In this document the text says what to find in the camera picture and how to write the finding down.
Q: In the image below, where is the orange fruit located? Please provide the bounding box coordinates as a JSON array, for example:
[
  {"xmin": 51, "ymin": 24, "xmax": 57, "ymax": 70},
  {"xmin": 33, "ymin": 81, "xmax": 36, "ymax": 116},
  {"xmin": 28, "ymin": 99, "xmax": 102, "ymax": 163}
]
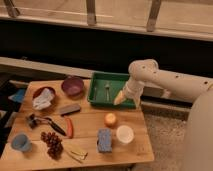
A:
[{"xmin": 104, "ymin": 113, "xmax": 117, "ymax": 127}]

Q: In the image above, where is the red bowl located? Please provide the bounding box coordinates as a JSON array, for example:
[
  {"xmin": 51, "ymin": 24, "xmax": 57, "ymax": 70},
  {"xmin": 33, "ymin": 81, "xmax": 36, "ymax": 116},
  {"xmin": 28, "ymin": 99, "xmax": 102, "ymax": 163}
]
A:
[{"xmin": 32, "ymin": 87, "xmax": 56, "ymax": 110}]

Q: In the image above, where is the white cup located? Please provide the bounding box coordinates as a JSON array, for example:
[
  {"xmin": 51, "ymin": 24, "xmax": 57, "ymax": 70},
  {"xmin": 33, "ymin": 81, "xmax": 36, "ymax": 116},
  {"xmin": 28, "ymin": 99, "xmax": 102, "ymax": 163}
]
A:
[{"xmin": 116, "ymin": 125, "xmax": 134, "ymax": 144}]

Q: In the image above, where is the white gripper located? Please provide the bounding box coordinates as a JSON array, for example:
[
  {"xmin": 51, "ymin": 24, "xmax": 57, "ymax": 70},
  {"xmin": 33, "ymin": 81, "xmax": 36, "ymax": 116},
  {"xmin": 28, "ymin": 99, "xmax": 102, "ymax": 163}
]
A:
[{"xmin": 113, "ymin": 79, "xmax": 144, "ymax": 105}]

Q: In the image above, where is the yellow banana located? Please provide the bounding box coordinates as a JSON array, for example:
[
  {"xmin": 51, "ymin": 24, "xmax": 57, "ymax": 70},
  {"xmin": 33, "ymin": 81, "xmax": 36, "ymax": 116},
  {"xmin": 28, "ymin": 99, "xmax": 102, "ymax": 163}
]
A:
[{"xmin": 64, "ymin": 146, "xmax": 88, "ymax": 162}]

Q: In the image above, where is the green plastic tray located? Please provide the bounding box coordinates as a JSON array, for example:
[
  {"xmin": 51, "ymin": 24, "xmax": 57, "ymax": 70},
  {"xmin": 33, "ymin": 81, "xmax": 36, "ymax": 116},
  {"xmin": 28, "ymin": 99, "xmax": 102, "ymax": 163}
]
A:
[{"xmin": 87, "ymin": 72, "xmax": 135, "ymax": 109}]

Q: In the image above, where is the blue cloth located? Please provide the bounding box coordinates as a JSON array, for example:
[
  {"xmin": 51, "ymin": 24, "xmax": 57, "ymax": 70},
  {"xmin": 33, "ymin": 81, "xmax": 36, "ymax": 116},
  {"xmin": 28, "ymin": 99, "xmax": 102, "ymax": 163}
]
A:
[{"xmin": 9, "ymin": 88, "xmax": 26, "ymax": 103}]

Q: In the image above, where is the purple bowl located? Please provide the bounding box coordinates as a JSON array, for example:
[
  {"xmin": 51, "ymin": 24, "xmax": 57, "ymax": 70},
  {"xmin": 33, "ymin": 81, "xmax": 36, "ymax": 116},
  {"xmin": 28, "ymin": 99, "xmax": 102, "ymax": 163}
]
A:
[{"xmin": 61, "ymin": 76, "xmax": 84, "ymax": 96}]

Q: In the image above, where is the fork in tray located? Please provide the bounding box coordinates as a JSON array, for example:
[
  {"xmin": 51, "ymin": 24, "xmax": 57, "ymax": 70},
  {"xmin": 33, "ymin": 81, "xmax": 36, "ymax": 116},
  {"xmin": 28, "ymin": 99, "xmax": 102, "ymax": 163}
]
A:
[{"xmin": 105, "ymin": 84, "xmax": 110, "ymax": 101}]

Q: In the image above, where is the blue cup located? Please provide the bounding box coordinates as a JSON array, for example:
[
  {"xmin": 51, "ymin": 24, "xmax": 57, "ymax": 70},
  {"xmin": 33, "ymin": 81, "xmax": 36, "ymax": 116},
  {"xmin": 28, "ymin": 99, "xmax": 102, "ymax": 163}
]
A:
[{"xmin": 11, "ymin": 133, "xmax": 32, "ymax": 152}]

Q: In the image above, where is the dark grape bunch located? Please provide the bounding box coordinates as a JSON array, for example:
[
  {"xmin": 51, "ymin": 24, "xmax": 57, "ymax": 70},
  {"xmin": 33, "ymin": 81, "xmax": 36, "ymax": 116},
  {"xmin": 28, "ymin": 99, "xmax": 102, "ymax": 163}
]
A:
[{"xmin": 41, "ymin": 132, "xmax": 63, "ymax": 160}]

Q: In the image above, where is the grey rectangular block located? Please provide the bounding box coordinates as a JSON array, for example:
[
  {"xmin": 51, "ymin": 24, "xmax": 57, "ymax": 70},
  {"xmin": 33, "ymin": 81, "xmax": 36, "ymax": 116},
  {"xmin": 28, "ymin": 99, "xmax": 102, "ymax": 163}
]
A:
[{"xmin": 59, "ymin": 104, "xmax": 81, "ymax": 116}]

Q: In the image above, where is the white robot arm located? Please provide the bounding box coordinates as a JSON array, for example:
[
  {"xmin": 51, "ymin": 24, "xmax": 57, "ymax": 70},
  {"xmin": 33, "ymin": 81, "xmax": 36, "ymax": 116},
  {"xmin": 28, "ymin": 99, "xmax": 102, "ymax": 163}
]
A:
[{"xmin": 114, "ymin": 59, "xmax": 213, "ymax": 171}]

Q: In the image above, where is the black handled kitchen tool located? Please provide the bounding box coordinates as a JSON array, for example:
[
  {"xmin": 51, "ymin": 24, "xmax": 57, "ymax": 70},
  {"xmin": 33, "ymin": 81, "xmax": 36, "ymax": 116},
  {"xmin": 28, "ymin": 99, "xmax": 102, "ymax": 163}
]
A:
[{"xmin": 26, "ymin": 114, "xmax": 66, "ymax": 136}]

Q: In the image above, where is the blue sponge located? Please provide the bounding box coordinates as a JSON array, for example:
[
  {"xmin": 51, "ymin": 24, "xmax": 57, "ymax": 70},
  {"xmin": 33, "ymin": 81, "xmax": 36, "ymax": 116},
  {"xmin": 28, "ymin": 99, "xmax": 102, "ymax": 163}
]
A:
[{"xmin": 97, "ymin": 128, "xmax": 112, "ymax": 153}]

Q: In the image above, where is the red sausage toy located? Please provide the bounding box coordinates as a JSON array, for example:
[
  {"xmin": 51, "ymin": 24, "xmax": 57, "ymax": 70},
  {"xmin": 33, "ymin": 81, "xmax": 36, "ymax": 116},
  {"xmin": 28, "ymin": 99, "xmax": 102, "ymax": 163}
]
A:
[{"xmin": 65, "ymin": 117, "xmax": 73, "ymax": 138}]

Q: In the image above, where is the white crumpled cloth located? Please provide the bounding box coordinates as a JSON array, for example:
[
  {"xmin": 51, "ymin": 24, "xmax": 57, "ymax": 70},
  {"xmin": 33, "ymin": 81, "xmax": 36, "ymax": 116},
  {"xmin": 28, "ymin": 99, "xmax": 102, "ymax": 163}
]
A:
[{"xmin": 33, "ymin": 88, "xmax": 55, "ymax": 110}]

